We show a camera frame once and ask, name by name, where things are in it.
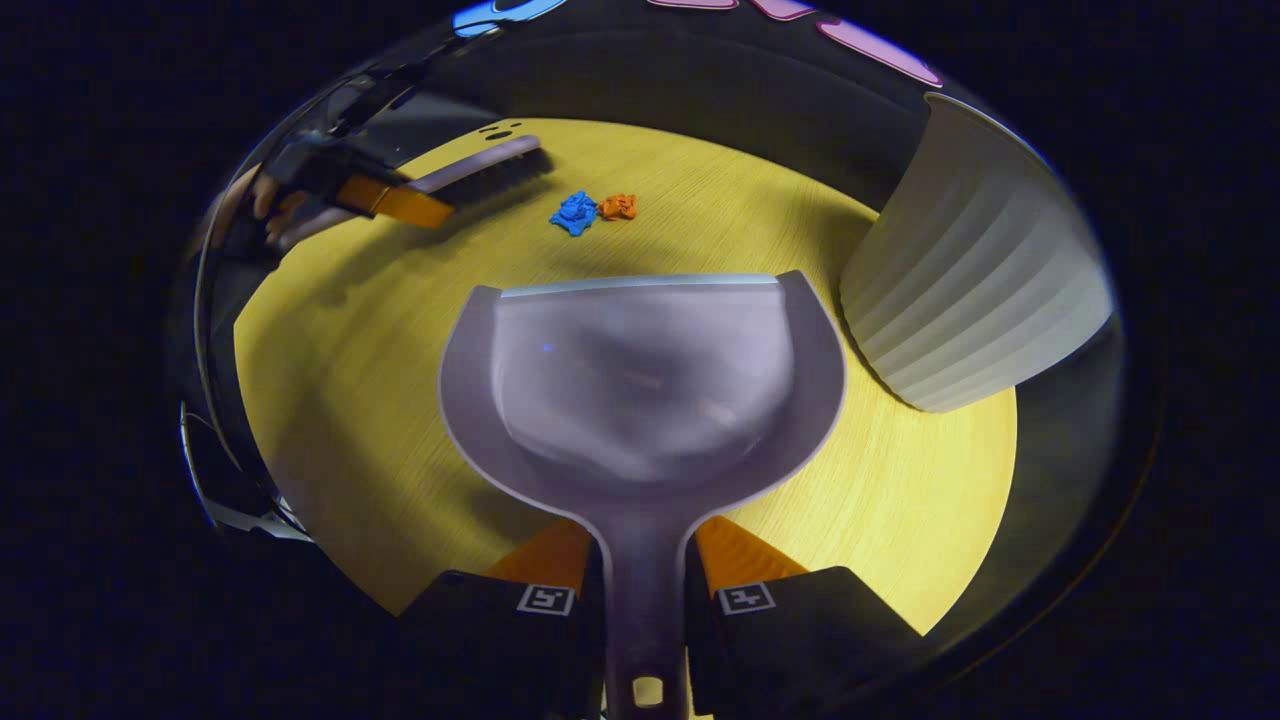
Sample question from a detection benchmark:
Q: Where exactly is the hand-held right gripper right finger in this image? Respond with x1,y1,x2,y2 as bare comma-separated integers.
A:
683,513,926,720

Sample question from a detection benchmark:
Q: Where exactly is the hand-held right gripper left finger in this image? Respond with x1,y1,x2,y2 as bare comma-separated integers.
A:
395,515,611,720

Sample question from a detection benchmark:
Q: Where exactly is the small pink broom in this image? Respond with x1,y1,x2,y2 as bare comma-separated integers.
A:
275,134,556,251

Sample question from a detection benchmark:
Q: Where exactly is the blue paper trash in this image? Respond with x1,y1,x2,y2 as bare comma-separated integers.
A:
548,190,599,238

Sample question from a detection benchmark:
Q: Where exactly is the pink dustpan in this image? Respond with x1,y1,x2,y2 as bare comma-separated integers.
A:
437,270,849,720

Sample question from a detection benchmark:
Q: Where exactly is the white ribbed garbage bin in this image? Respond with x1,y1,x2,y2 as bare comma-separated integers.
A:
838,92,1116,414

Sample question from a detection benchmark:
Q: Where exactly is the yellow wooden desktop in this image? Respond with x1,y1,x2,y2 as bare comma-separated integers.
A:
232,118,1019,636

